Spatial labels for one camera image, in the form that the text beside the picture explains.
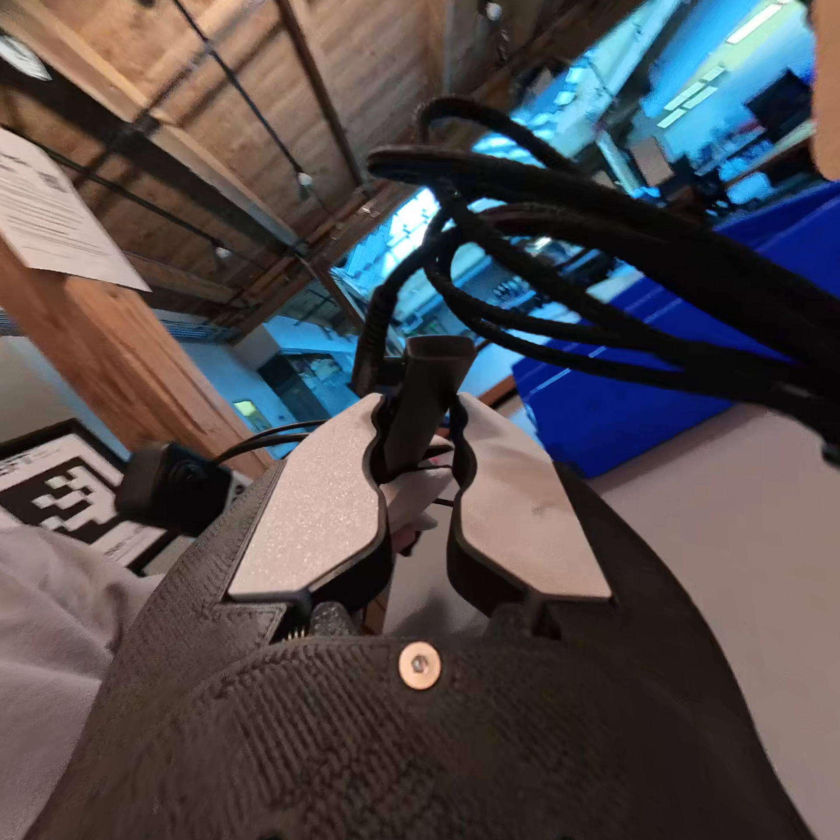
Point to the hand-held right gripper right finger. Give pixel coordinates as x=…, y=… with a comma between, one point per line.
x=525, y=512

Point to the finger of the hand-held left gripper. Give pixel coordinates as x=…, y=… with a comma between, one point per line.
x=413, y=499

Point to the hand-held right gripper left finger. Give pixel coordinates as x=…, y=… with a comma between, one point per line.
x=308, y=512

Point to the grey usb hub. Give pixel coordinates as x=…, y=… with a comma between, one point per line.
x=426, y=394

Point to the black white marker board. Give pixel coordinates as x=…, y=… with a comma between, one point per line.
x=65, y=492

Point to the blue plastic bin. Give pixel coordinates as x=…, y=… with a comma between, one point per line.
x=623, y=394

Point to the white paper notice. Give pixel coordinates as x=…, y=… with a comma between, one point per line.
x=52, y=216

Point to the wooden post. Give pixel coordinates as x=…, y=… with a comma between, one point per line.
x=118, y=367

